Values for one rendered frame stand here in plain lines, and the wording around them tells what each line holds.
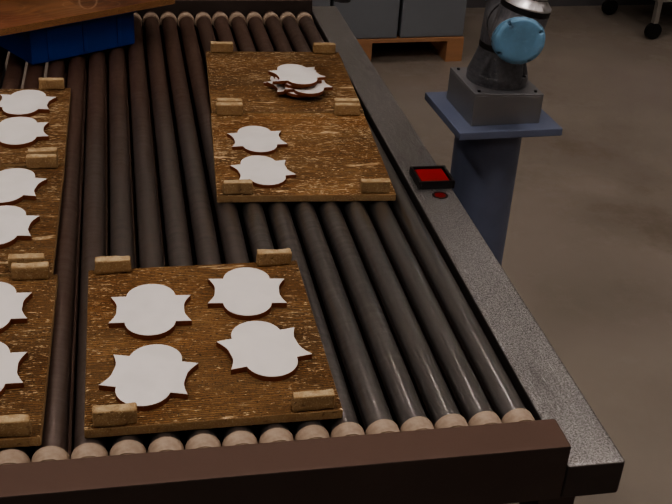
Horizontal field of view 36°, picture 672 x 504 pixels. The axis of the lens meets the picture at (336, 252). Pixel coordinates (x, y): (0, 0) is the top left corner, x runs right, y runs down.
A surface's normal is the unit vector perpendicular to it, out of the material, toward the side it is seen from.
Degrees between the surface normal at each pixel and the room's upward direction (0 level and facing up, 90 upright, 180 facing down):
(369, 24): 90
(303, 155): 0
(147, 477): 0
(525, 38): 98
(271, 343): 0
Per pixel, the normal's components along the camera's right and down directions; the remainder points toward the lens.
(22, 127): 0.06, -0.87
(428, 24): 0.25, 0.50
